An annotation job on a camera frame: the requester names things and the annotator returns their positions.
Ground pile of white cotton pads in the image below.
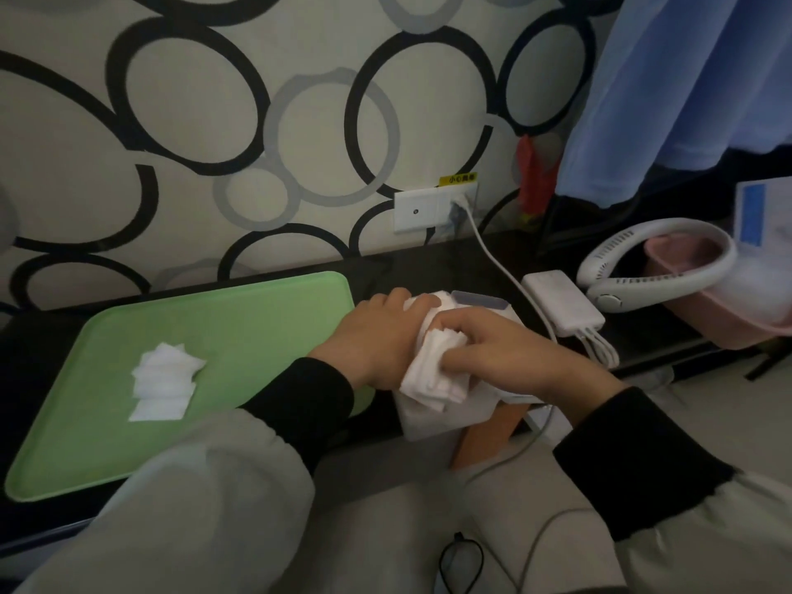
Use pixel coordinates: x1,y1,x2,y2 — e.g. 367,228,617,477
128,342,207,423

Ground white and blue paper box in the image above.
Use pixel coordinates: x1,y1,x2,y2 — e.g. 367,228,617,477
734,176,792,266

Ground white neck fan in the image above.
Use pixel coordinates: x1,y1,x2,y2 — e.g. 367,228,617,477
576,218,738,314

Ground pink plastic basin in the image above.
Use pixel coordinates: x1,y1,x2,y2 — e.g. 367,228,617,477
643,234,792,352

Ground white power bank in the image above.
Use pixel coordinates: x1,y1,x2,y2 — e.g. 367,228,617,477
521,270,606,338

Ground white wall socket plate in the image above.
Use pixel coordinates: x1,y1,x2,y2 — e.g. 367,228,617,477
394,181,479,234

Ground clear plastic wrapper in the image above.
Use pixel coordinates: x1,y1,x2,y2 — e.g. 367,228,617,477
621,364,679,415

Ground red decoration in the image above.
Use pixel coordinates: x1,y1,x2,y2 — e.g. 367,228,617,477
516,135,561,227

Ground blue curtain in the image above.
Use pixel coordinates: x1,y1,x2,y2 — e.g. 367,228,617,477
556,0,792,208

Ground person's left hand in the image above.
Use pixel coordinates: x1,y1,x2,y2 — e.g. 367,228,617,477
309,287,441,391

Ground white looped cable bundle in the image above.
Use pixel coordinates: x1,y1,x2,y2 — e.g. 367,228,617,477
575,327,620,370

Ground person's right hand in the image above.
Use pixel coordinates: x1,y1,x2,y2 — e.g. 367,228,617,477
434,307,627,426

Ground person's left forearm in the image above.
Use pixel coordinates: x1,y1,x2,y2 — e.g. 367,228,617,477
12,356,355,594

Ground thin white cable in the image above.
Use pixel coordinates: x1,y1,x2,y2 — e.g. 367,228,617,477
464,404,595,594

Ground green plastic tray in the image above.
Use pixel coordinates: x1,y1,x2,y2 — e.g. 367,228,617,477
4,271,377,503

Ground white charger cable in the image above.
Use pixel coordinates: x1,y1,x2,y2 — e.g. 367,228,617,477
455,203,558,341

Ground white cotton pad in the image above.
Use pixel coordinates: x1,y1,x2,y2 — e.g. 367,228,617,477
398,327,473,414

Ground clear plastic box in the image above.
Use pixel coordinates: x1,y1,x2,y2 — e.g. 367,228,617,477
393,290,506,443

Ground person's right forearm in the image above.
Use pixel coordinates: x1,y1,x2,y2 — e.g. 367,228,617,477
552,387,792,594

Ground orange flat piece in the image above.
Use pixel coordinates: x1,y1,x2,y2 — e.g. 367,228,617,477
451,401,527,471

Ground black hair tie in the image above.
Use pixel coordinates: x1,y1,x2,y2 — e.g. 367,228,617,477
437,532,486,594

